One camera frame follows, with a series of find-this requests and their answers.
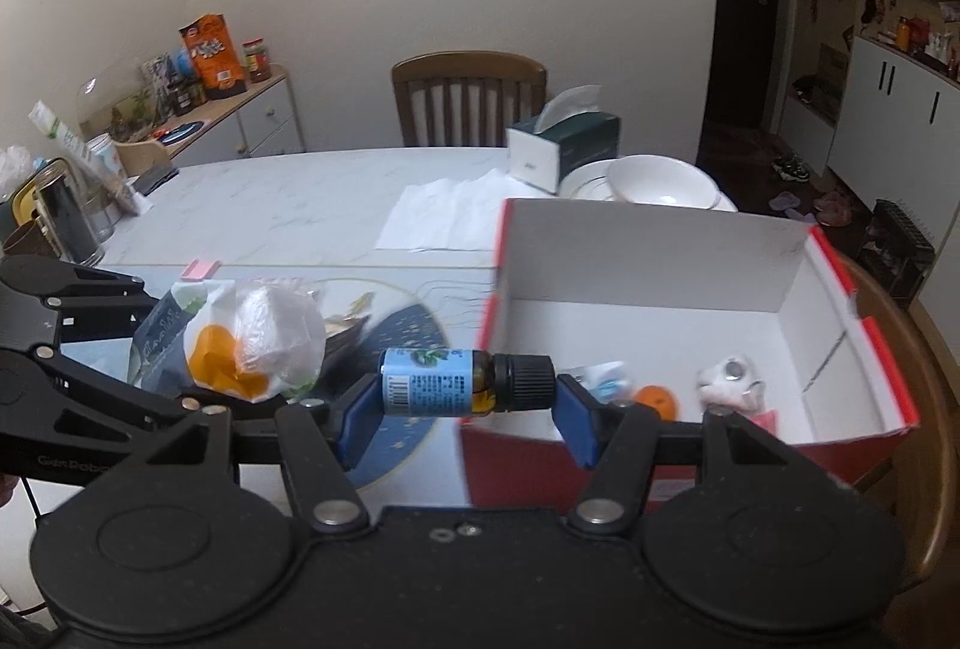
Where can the long white green packet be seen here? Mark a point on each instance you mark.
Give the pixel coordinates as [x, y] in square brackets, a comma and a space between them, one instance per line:
[82, 150]

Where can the white lower cabinet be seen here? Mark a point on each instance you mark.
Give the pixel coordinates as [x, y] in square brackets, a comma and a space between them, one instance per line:
[885, 117]

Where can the small white blue sachet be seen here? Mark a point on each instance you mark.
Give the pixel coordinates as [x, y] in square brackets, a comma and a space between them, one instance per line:
[600, 379]

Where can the brown mug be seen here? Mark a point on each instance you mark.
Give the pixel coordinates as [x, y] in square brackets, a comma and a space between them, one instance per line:
[26, 240]

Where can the pink sticky note pad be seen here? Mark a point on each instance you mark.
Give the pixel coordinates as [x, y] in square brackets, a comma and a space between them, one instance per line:
[199, 269]

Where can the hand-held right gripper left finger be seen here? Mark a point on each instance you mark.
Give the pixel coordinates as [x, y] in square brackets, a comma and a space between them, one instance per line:
[364, 416]

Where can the white paper napkin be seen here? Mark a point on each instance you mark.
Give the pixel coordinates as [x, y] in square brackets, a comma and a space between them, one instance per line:
[435, 214]

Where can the pink slippers pair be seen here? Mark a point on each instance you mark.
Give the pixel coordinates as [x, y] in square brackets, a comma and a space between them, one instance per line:
[834, 208]

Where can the red cardboard box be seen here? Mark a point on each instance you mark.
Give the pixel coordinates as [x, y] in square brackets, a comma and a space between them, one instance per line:
[517, 469]

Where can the green white tissue box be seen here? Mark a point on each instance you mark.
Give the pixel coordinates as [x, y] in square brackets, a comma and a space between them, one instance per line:
[577, 147]

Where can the orange snack bag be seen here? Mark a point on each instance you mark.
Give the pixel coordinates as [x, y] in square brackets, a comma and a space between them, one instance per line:
[214, 57]

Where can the black wallet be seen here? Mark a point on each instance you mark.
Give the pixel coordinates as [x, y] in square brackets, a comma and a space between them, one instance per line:
[156, 180]

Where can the white packet orange print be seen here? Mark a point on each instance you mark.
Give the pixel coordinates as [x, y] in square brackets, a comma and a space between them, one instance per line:
[169, 334]

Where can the clear plastic bag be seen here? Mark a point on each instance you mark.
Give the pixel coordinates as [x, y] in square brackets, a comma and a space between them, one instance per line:
[15, 169]

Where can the red pot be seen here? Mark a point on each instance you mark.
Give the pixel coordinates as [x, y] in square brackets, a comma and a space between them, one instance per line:
[919, 34]

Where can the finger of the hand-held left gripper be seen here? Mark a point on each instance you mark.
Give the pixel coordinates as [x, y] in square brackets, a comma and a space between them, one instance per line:
[90, 394]
[75, 296]

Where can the orange bottle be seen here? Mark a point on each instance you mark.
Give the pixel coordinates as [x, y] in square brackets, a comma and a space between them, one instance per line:
[903, 33]

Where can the white marble desktop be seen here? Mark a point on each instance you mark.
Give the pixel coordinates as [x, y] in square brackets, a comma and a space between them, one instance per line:
[300, 206]

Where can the red jar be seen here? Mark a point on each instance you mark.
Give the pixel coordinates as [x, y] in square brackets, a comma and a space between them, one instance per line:
[256, 63]

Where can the wooden dining chair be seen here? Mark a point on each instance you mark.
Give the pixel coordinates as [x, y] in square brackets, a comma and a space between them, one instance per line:
[465, 66]
[922, 356]

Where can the purple slippers pair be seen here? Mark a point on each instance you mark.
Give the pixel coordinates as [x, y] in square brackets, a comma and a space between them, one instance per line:
[787, 203]

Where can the dark door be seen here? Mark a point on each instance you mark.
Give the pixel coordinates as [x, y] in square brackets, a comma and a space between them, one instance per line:
[742, 19]

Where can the blue round mat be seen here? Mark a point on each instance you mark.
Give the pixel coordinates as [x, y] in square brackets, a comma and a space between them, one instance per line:
[180, 133]

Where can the white sideboard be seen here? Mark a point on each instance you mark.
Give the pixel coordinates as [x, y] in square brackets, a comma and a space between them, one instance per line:
[262, 124]

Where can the small orange ball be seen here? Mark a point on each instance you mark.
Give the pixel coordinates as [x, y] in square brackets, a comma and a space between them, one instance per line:
[656, 403]

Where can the white plate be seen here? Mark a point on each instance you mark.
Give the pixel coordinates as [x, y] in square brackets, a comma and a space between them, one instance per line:
[585, 188]

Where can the gold foil wrapper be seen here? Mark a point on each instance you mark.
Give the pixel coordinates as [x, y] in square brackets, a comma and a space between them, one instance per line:
[341, 338]

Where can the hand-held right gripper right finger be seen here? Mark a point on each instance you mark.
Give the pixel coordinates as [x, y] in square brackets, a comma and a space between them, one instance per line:
[574, 420]

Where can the small brown glass bottle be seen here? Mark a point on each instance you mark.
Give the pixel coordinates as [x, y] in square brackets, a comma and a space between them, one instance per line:
[435, 383]

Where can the white plastic wrapper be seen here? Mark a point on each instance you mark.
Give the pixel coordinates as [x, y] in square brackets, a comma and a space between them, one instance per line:
[285, 326]

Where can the glass dome terrarium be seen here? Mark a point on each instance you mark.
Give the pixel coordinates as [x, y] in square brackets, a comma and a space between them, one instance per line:
[112, 94]

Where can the black sneakers pair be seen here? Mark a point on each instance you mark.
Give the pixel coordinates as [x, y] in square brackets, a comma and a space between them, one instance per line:
[791, 168]

